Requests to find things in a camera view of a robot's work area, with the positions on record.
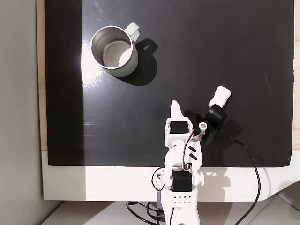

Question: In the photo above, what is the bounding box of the black table mat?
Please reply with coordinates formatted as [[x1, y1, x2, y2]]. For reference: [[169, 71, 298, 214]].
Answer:
[[44, 0, 295, 168]]

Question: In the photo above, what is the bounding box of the pale green steel mug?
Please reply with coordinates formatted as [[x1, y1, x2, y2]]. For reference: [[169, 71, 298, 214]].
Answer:
[[90, 22, 141, 78]]

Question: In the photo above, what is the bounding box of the black camera cable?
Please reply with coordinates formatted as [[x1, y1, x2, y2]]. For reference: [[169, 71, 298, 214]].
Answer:
[[219, 128, 262, 225]]

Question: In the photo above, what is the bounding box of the black power cable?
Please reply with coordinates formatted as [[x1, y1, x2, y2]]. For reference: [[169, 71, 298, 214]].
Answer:
[[126, 201, 165, 223]]

